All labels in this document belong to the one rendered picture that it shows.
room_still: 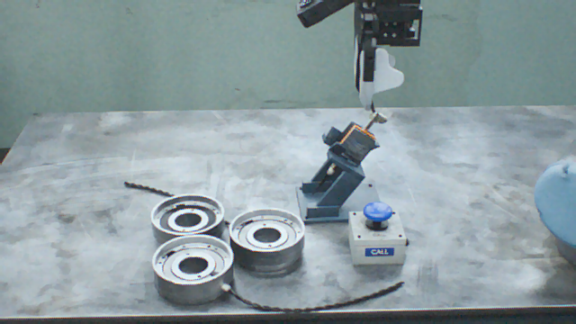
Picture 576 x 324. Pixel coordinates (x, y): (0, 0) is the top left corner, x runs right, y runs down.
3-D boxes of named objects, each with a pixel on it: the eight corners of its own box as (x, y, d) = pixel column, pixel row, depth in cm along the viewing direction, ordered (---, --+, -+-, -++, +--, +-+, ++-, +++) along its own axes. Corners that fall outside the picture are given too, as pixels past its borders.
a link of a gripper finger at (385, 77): (404, 114, 101) (407, 49, 98) (362, 116, 100) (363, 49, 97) (400, 109, 104) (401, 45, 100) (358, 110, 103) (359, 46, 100)
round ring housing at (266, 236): (319, 255, 102) (320, 230, 100) (261, 285, 96) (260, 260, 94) (273, 222, 109) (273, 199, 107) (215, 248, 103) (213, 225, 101)
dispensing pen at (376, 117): (300, 184, 113) (365, 101, 106) (321, 195, 114) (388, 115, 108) (301, 191, 111) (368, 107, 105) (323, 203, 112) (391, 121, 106)
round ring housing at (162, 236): (146, 225, 108) (143, 202, 106) (212, 211, 112) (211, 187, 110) (163, 265, 100) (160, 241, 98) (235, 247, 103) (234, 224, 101)
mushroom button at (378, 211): (363, 245, 100) (365, 215, 97) (360, 229, 103) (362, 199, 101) (392, 244, 100) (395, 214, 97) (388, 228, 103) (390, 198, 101)
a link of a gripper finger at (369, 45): (375, 84, 97) (377, 18, 95) (364, 84, 97) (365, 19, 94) (370, 76, 102) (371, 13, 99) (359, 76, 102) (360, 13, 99)
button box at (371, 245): (353, 266, 99) (355, 238, 97) (347, 237, 106) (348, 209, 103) (411, 265, 100) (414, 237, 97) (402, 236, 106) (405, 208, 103)
